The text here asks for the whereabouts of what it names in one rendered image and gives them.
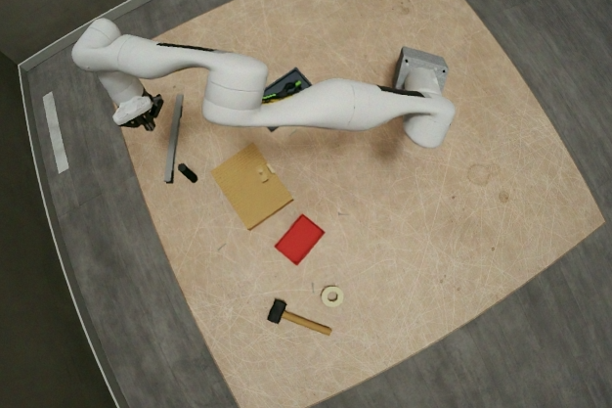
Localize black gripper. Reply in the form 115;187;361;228
118;86;163;132

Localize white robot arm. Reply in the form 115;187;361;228
71;19;456;149

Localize tan wood-grain board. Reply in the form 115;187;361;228
210;142;294;231

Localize red shallow tray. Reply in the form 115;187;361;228
274;213;325;266

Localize black-headed mallet with wooden handle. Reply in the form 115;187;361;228
267;299;332;336

